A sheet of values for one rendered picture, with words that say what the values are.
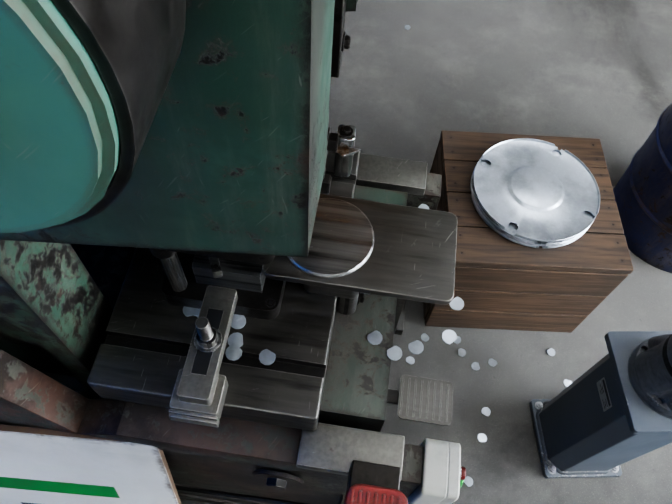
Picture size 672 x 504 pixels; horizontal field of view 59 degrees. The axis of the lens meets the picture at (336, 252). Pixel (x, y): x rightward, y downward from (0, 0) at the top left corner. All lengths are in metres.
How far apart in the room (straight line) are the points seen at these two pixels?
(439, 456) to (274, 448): 0.23
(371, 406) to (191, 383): 0.25
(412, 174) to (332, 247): 0.31
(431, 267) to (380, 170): 0.30
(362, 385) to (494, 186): 0.71
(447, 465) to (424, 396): 0.53
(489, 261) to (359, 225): 0.58
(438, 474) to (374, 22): 1.81
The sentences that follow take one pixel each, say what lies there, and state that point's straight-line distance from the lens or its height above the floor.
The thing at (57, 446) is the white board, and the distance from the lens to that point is 0.99.
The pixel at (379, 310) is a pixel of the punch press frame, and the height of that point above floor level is 0.65.
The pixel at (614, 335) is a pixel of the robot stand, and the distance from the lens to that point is 1.24.
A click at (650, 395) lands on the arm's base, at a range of 1.19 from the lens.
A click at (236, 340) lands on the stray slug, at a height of 0.71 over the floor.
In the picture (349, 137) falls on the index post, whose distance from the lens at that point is 0.89.
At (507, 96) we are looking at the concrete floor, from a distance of 2.19.
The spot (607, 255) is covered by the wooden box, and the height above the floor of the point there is 0.35.
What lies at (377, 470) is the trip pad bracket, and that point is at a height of 0.70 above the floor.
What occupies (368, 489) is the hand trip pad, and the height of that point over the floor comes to 0.76.
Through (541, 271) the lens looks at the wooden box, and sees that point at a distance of 1.39.
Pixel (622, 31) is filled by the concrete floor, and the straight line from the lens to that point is 2.62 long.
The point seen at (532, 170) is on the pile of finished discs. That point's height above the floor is 0.38.
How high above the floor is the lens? 1.46
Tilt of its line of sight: 59 degrees down
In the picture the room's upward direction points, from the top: 5 degrees clockwise
